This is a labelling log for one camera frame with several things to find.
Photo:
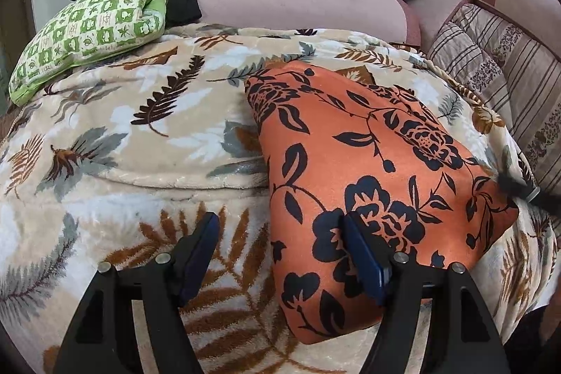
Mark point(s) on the green patterned pillow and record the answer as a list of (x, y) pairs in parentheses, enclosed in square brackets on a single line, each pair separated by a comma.
[(87, 28)]

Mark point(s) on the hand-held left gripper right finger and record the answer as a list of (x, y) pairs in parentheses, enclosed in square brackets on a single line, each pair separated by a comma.
[(368, 260)]

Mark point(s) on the pink sofa armrest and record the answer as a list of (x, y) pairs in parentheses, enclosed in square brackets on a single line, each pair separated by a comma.
[(438, 10)]

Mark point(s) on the striped brown cushion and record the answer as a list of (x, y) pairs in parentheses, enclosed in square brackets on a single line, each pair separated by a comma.
[(504, 63)]

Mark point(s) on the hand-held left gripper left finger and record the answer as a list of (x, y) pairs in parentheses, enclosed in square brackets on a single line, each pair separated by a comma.
[(199, 253)]

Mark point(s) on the dark cloth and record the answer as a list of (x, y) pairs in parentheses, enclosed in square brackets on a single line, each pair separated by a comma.
[(534, 343)]

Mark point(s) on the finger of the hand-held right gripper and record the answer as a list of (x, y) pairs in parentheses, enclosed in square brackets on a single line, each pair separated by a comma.
[(517, 188)]

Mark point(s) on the orange floral pillow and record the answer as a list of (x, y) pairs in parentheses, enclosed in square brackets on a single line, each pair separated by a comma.
[(350, 163)]

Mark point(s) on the pink bolster cushion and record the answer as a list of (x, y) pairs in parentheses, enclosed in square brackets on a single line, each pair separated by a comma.
[(285, 1)]

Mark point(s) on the leaf print blanket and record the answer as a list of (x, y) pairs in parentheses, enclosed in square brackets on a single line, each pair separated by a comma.
[(131, 163)]

